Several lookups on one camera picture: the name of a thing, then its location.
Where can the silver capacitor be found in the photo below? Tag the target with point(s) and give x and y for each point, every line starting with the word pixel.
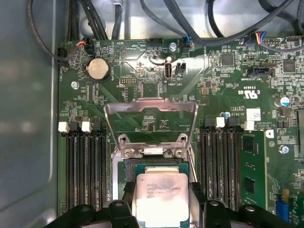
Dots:
pixel 283 101

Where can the internal USB port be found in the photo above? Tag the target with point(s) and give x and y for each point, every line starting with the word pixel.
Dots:
pixel 168 70

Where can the blue board connector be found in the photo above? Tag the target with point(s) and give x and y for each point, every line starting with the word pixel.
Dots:
pixel 282 211

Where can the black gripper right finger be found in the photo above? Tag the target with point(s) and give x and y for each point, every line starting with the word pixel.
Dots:
pixel 218 213

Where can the silver CPU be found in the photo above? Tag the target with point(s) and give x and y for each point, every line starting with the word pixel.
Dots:
pixel 161 190

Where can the square black chip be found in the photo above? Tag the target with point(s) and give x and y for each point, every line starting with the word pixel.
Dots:
pixel 289 66
pixel 227 59

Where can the black PC case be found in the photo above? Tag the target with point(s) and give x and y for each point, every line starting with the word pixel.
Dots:
pixel 23 95

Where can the green RAM stick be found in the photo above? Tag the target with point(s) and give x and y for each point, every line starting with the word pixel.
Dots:
pixel 254 166

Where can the white square sticker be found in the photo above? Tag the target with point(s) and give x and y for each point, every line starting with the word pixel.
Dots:
pixel 253 114

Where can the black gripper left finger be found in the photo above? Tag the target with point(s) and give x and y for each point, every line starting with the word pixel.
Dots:
pixel 118 213

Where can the silver screw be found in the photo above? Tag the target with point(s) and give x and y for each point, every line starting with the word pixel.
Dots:
pixel 74 84
pixel 284 149
pixel 172 45

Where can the black fan connector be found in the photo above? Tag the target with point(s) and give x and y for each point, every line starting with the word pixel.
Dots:
pixel 63 54

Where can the round coin battery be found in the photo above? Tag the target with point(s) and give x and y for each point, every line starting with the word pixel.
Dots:
pixel 98 69

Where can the metal socket cover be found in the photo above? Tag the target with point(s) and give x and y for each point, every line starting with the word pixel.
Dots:
pixel 123 107

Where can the green motherboard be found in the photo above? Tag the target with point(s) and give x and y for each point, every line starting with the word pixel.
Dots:
pixel 213 78

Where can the CPU socket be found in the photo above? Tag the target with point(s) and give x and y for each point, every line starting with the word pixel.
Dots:
pixel 129 171

